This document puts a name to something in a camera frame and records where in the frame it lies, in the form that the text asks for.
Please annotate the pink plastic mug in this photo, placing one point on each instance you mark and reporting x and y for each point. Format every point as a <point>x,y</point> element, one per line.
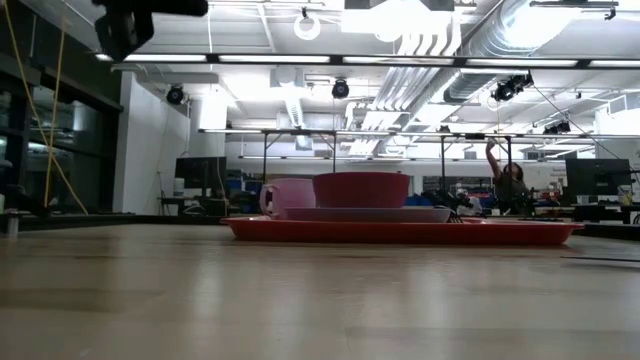
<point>290,197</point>

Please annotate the lavender round plate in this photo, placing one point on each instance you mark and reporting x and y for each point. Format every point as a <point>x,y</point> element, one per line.
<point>370,215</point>

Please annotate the black aluminium table frame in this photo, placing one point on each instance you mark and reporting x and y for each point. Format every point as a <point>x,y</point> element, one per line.
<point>150,219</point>

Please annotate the blue storage bin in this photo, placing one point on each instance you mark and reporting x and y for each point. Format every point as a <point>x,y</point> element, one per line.
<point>422,201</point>

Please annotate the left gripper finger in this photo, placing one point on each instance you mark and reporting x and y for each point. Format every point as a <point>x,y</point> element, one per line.
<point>187,7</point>

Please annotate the white container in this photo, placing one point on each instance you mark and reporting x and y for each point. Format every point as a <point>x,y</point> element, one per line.
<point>179,187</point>

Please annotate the magenta plastic bowl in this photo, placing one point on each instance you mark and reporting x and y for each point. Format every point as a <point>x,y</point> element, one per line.
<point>360,190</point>

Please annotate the background black rig frame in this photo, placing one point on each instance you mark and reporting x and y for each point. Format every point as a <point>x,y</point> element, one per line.
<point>334,150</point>

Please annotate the small grey post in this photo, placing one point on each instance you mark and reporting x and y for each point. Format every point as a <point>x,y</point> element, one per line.
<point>12,225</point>

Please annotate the black computer monitor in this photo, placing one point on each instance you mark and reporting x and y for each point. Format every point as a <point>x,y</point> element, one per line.
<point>597,177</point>
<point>200,172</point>

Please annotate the rig light bar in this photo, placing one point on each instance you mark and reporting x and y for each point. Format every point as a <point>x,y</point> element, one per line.
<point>300,58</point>

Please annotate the red plastic tray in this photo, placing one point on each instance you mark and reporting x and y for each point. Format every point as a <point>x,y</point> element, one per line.
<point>400,234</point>

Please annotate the black ceiling camera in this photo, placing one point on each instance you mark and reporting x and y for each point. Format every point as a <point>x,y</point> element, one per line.
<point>175,95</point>
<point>557,128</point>
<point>340,89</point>
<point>510,89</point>

